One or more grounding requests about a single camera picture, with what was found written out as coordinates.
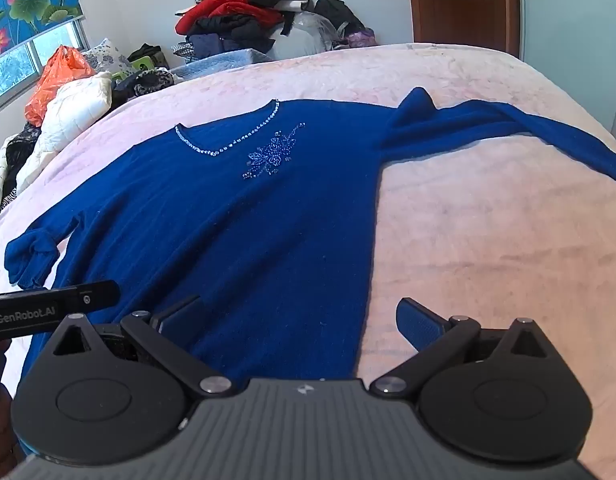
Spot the black bag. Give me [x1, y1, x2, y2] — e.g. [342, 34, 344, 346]
[314, 0, 367, 38]

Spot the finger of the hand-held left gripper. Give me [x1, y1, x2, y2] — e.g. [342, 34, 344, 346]
[50, 280, 121, 317]

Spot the green box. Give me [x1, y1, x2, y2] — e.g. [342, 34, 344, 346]
[128, 44, 166, 81]

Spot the glass sliding wardrobe door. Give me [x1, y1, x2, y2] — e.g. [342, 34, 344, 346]
[518, 0, 616, 156]

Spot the orange plastic bag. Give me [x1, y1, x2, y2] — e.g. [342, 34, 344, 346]
[25, 45, 96, 127]

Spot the clear plastic bag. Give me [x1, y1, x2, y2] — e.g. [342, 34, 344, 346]
[270, 12, 346, 61]

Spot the leopard print cloth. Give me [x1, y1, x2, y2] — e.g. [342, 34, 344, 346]
[112, 67, 179, 108]

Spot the pile of clothes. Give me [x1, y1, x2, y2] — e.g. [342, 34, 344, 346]
[175, 0, 313, 58]

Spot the black and white patterned cloth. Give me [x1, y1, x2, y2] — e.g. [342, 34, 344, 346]
[0, 122, 43, 221]

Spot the floral pillow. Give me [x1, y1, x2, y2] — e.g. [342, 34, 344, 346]
[82, 37, 136, 75]

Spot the lotus print roller blind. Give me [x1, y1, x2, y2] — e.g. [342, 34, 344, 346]
[0, 0, 83, 66]

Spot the purple bag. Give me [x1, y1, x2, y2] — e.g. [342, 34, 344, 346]
[345, 27, 377, 50]

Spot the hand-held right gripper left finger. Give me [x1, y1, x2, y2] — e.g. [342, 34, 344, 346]
[50, 295, 237, 402]

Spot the white quilted jacket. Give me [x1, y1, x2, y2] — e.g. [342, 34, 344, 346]
[15, 71, 113, 193]

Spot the brown wooden door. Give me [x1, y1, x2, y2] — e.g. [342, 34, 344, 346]
[405, 0, 521, 58]

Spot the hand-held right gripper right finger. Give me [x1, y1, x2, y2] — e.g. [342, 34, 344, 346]
[369, 298, 556, 403]

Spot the window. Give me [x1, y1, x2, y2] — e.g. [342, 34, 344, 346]
[0, 19, 91, 117]

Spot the light blue towel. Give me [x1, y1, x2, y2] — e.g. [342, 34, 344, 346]
[170, 47, 276, 81]

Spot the pink blanket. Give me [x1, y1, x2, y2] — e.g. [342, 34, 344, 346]
[0, 42, 616, 466]

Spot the blue beaded sweater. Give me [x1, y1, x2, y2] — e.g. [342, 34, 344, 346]
[4, 87, 616, 386]

